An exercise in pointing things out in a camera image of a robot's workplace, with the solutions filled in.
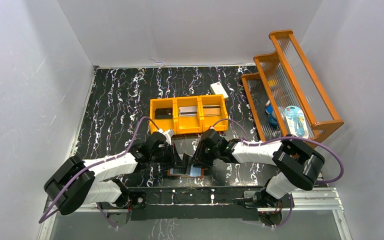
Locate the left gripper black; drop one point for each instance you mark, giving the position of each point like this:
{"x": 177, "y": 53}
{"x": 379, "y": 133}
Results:
{"x": 175, "y": 157}

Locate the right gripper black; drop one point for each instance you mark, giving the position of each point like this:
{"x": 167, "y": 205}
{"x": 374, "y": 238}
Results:
{"x": 199, "y": 159}

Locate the grey credit card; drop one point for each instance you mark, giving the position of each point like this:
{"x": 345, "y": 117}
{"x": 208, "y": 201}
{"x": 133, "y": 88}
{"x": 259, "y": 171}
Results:
{"x": 186, "y": 165}

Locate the brown leather card holder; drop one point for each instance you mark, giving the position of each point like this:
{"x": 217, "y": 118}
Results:
{"x": 196, "y": 172}

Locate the black credit card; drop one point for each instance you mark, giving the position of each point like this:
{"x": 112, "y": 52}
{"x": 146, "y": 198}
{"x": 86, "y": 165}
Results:
{"x": 163, "y": 113}

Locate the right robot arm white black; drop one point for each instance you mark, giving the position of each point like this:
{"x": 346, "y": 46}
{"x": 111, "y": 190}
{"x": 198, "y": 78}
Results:
{"x": 299, "y": 164}

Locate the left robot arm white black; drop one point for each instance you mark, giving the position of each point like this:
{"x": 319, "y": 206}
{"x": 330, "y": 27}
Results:
{"x": 85, "y": 181}

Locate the silver card in middle bin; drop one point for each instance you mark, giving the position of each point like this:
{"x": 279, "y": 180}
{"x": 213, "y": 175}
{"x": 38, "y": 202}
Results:
{"x": 187, "y": 111}

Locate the card in right bin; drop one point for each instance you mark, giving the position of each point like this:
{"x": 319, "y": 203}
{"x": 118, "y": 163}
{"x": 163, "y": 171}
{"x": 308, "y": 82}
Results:
{"x": 211, "y": 110}

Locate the left orange bin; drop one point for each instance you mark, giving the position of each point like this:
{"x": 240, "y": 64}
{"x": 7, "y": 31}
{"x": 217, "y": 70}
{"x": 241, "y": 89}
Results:
{"x": 163, "y": 103}

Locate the orange bin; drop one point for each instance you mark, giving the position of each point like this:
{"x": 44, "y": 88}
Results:
{"x": 188, "y": 125}
{"x": 163, "y": 103}
{"x": 208, "y": 122}

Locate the middle orange bin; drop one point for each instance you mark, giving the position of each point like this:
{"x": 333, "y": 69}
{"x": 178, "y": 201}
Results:
{"x": 188, "y": 125}

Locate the right orange bin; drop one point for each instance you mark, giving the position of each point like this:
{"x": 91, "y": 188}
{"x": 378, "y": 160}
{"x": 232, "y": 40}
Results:
{"x": 208, "y": 122}

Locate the white small box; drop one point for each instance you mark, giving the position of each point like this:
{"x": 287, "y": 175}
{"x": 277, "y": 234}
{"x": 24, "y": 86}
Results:
{"x": 218, "y": 89}

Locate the blue packaged item on shelf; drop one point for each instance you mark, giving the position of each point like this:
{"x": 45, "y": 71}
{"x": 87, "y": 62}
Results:
{"x": 296, "y": 121}

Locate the orange wooden shelf rack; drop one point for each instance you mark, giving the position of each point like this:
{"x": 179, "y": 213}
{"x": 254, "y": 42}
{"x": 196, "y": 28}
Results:
{"x": 285, "y": 78}

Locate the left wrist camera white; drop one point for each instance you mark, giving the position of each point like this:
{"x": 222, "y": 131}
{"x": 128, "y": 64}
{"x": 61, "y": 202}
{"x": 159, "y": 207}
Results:
{"x": 168, "y": 135}

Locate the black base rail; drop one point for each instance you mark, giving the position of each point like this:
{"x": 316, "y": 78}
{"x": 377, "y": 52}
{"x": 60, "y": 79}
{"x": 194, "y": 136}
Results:
{"x": 202, "y": 213}

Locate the aluminium frame rail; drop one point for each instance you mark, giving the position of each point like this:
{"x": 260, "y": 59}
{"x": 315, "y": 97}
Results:
{"x": 311, "y": 202}

